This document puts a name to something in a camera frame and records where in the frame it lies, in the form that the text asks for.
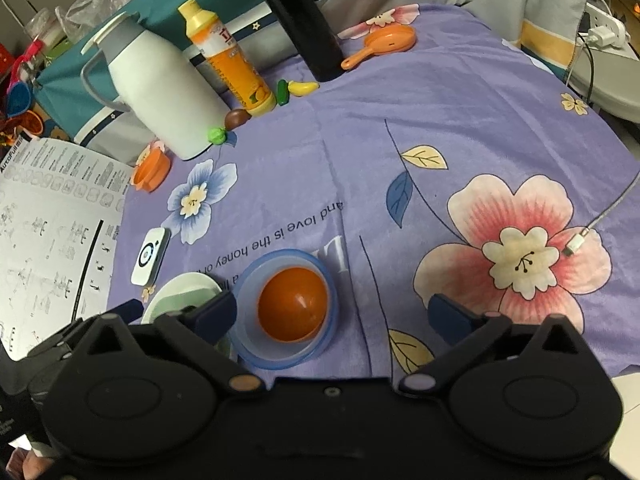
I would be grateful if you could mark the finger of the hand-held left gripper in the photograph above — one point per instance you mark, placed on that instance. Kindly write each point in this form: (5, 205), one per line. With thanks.
(129, 310)

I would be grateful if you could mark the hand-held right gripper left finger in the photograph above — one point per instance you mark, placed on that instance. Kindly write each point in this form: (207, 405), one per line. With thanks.
(217, 310)

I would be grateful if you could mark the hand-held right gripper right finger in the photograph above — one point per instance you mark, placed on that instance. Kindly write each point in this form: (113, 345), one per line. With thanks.
(445, 316)

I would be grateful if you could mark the blue translucent bowl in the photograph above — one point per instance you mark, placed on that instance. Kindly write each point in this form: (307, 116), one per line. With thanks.
(247, 305)

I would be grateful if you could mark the pale green plate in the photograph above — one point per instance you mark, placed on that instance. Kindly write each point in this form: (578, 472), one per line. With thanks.
(180, 290)

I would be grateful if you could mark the orange bowl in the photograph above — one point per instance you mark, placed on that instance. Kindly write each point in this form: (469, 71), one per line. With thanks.
(292, 305)

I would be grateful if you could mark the person's left hand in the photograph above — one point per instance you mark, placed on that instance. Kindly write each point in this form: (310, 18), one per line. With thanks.
(30, 467)

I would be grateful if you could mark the white round-dial device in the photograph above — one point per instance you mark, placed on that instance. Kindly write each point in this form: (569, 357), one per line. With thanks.
(149, 256)

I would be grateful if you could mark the white instruction sheet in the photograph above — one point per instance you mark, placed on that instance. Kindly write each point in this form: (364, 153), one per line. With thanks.
(50, 235)

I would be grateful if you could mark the orange toy pot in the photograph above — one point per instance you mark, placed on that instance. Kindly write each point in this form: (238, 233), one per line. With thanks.
(150, 170)

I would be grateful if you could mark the small green toy vegetable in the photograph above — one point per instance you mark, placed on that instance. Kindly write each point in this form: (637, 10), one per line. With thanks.
(216, 135)

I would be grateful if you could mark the purple floral cloth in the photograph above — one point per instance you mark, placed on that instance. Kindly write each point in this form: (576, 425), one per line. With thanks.
(450, 135)

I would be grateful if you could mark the brown toy chestnut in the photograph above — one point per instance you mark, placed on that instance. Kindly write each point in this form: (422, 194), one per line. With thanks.
(236, 118)

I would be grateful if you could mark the white thermos jug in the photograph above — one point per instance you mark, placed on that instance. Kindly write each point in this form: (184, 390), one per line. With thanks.
(160, 90)

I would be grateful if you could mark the green toy cucumber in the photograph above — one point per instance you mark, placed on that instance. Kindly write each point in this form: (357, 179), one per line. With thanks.
(283, 92)

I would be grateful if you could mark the yellow toy banana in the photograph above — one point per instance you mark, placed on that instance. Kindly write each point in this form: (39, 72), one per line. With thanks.
(302, 89)

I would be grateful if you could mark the blue toy bowl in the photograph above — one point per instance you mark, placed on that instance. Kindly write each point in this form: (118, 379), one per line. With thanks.
(19, 100)

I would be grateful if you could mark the orange juice bottle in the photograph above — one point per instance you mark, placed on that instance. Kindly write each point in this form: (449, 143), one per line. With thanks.
(235, 65)

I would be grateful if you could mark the pink plastic toy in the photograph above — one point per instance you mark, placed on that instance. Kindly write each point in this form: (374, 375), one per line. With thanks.
(27, 57)

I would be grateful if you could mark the orange toy frying pan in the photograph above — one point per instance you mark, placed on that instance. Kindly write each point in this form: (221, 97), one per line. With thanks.
(390, 40)

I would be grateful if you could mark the black tall bottle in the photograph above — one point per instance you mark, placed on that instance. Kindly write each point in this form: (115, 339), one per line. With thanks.
(310, 30)

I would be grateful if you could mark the teal grey striped bedding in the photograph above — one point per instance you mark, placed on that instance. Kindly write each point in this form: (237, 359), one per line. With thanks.
(165, 15)

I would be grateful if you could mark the clear plastic bag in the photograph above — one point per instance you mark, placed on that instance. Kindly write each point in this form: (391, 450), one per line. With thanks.
(95, 5)

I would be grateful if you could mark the white charger plug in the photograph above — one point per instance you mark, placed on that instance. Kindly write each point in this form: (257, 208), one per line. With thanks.
(607, 36)

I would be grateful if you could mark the white power strip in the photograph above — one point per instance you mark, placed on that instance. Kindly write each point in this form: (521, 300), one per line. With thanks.
(607, 17)

